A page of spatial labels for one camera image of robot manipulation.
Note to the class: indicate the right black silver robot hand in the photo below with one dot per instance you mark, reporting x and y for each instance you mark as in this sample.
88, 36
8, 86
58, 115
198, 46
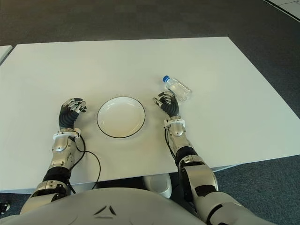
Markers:
172, 106

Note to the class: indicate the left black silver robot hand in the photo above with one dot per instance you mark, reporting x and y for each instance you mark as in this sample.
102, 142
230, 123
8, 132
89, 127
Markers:
68, 117

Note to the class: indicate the clear bottle with blue cap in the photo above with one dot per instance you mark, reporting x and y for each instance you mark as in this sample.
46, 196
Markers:
178, 89

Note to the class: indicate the left silver black robot arm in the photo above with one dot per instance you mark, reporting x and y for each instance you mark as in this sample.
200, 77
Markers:
61, 150

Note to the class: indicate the right silver black robot arm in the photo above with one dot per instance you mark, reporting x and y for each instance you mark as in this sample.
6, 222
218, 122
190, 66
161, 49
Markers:
199, 171

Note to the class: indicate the white plate with black rim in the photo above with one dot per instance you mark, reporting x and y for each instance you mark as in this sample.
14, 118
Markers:
121, 116

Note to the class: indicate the white robot leg part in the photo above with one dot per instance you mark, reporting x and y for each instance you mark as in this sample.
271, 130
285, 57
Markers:
159, 184

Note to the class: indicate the white neighbouring table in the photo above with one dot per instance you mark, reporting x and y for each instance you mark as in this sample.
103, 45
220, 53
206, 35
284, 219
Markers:
4, 52

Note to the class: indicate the grey robot torso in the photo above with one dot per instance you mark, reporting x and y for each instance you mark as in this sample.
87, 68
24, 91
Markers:
100, 208

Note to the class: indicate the black wheeled stand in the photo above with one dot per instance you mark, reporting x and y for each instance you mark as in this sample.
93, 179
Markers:
4, 205

